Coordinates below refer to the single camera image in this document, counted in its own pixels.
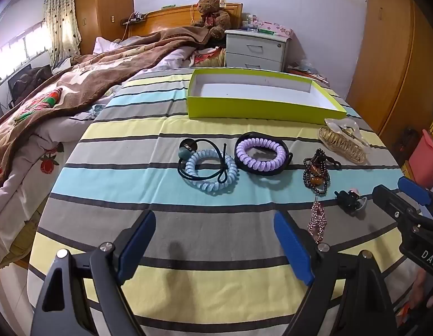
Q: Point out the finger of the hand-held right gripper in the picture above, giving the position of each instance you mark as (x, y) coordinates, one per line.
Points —
(391, 201)
(414, 189)

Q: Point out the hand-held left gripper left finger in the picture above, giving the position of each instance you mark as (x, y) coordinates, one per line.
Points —
(138, 246)

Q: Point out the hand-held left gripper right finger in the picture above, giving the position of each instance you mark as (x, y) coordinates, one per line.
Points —
(293, 248)

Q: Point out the small black hair clip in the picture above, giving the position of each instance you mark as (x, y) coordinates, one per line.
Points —
(347, 199)

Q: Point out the clear beige hair claw clip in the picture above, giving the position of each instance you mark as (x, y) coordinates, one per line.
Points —
(340, 141)

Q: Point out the lime green cardboard box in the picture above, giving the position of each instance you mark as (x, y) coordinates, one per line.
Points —
(237, 106)

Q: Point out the pink plastic bin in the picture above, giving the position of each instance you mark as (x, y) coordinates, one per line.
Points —
(426, 157)

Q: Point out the striped bed sheet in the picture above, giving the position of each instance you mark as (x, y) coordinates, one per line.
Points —
(132, 189)

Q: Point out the black wristband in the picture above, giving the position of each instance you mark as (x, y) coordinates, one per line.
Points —
(249, 168)

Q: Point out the large wooden wardrobe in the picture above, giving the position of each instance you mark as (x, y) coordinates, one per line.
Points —
(394, 59)

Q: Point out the brown patterned blanket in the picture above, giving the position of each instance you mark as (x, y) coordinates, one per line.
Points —
(97, 70)

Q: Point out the grey two-drawer nightstand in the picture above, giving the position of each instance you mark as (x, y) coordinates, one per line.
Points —
(255, 50)

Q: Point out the red beige pillow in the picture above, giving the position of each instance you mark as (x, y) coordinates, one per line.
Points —
(209, 57)

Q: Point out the pink floral box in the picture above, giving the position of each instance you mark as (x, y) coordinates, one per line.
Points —
(277, 28)

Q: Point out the power strip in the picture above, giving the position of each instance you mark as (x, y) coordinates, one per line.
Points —
(132, 19)

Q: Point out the wooden headboard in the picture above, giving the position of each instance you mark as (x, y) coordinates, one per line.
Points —
(167, 21)

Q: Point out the dotted curtain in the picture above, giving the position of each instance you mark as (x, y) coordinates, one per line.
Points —
(61, 17)

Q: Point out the narrow wooden cabinet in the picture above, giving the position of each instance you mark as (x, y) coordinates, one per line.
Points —
(104, 7)

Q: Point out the brown teddy bear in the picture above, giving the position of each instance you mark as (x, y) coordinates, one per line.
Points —
(211, 10)

